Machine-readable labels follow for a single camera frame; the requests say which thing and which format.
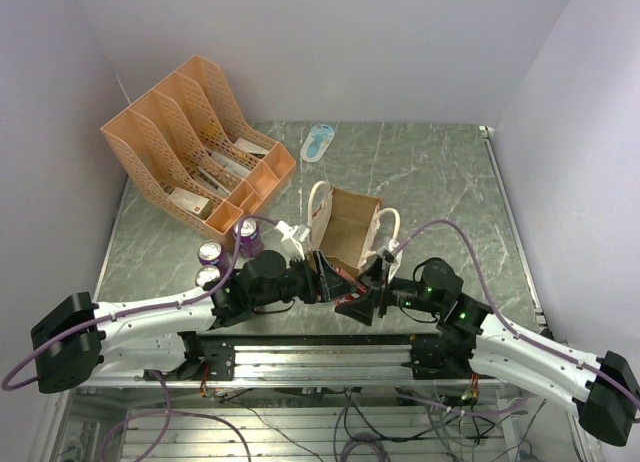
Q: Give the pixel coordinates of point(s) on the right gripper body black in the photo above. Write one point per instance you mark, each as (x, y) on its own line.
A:
(404, 292)

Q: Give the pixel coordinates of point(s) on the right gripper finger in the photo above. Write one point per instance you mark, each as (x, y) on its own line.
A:
(359, 307)
(372, 275)

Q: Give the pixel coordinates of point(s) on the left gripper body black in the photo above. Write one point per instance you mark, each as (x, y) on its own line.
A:
(296, 281)

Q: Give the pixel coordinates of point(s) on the purple soda can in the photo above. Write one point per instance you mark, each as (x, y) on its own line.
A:
(213, 253)
(207, 277)
(249, 236)

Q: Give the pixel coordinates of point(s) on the canvas bag brown printed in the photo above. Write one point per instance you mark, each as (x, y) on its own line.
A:
(344, 225)

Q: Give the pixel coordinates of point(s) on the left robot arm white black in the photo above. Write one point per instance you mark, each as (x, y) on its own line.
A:
(80, 338)

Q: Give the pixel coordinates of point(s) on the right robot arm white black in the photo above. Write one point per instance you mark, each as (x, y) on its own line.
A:
(601, 391)

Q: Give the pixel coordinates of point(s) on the white red box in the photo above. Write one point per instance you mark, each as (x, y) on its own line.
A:
(193, 203)

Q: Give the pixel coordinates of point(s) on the white box in organizer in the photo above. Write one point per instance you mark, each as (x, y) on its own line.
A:
(251, 148)

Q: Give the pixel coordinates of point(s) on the blue white blister pack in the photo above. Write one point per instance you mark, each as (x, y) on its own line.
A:
(317, 142)

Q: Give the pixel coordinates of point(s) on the orange plastic file organizer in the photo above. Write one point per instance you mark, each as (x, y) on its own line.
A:
(181, 133)

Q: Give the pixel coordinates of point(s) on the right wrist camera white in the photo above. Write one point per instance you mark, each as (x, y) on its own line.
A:
(391, 255)

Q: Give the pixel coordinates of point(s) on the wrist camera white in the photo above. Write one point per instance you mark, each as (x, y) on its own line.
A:
(295, 240)
(391, 255)

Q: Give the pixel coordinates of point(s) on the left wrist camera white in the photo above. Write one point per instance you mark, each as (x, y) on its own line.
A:
(295, 240)

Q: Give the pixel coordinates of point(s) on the aluminium mounting rail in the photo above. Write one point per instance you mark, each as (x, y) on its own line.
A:
(320, 362)

